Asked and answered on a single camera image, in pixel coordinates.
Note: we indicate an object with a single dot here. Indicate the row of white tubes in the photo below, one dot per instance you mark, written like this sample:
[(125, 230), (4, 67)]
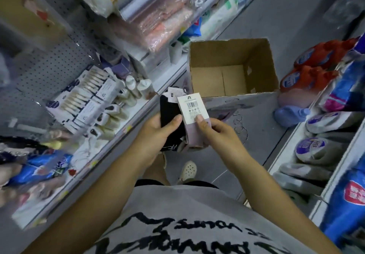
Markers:
[(129, 91)]

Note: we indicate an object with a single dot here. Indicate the person's left hand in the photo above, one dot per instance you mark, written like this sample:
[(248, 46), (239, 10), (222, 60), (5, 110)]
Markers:
[(151, 139)]

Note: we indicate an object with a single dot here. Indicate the blue detergent bottle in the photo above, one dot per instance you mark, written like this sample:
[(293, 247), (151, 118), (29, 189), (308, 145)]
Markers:
[(290, 115)]

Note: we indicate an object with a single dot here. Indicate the grey printed t-shirt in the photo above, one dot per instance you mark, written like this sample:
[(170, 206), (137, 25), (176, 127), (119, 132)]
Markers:
[(199, 205)]

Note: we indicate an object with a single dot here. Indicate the pink sock with white label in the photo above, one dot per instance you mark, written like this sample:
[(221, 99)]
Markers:
[(194, 137)]

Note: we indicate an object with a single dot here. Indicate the pink detergent bottle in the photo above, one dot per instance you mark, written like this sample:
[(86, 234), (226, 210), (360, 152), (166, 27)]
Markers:
[(295, 98)]

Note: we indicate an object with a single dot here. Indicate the beige box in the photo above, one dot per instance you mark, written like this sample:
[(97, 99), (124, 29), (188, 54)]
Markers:
[(25, 14)]

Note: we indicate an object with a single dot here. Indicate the white clog shoe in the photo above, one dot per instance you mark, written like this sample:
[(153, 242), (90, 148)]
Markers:
[(188, 171)]

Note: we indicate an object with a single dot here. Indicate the white shelf with toiletries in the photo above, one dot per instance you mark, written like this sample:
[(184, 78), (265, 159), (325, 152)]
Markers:
[(94, 159)]

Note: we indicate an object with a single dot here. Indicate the grey pegboard panel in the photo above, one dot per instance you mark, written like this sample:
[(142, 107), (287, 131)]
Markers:
[(48, 71)]

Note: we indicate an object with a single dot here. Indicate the black shorts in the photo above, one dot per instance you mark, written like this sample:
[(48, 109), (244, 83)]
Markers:
[(148, 182)]

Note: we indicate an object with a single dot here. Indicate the person's right thumb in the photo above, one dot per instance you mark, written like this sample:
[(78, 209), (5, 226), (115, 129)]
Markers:
[(202, 122)]

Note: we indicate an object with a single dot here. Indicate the open cardboard box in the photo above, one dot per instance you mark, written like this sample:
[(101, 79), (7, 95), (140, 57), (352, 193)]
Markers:
[(216, 79)]

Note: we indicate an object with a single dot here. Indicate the stack of pink wrapped packets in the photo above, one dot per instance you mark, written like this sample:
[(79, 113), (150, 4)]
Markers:
[(162, 19)]

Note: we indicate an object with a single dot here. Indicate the purple box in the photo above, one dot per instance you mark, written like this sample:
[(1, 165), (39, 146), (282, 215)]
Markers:
[(122, 69)]

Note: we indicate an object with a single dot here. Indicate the grey bag with purple label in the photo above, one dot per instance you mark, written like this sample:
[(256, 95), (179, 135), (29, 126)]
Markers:
[(319, 149), (330, 121)]

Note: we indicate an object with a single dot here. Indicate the person's right forearm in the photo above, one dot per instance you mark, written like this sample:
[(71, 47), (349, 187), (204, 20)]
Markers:
[(273, 205)]

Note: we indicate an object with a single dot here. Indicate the blue snack packet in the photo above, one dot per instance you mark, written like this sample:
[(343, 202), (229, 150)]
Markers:
[(40, 168)]

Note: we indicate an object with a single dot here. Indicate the orange detergent bottle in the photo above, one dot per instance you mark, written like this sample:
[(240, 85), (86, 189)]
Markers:
[(325, 52), (309, 78)]

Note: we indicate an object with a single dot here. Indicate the small blue packet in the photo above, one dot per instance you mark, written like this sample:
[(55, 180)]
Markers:
[(194, 29)]

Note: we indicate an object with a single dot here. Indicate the person's right hand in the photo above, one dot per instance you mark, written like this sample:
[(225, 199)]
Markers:
[(228, 145)]

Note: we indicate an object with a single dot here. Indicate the blue and pink detergent bag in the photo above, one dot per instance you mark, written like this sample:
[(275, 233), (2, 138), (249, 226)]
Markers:
[(346, 88)]

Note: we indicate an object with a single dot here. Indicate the person's left thumb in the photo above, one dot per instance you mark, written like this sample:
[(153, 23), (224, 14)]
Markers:
[(172, 124)]

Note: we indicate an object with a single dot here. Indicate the blue bag with red label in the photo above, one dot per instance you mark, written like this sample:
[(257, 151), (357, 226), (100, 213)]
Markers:
[(346, 202)]

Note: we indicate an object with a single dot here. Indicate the person's leg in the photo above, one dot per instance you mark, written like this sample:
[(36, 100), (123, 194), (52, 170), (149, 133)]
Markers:
[(155, 172)]

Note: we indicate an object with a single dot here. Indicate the black sock with label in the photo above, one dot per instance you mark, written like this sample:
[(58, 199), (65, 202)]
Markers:
[(168, 109)]

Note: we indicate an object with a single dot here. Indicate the person's left forearm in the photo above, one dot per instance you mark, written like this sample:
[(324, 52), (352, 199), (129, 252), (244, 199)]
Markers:
[(99, 199)]

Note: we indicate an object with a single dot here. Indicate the black hair bands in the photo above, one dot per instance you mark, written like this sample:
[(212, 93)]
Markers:
[(20, 145)]

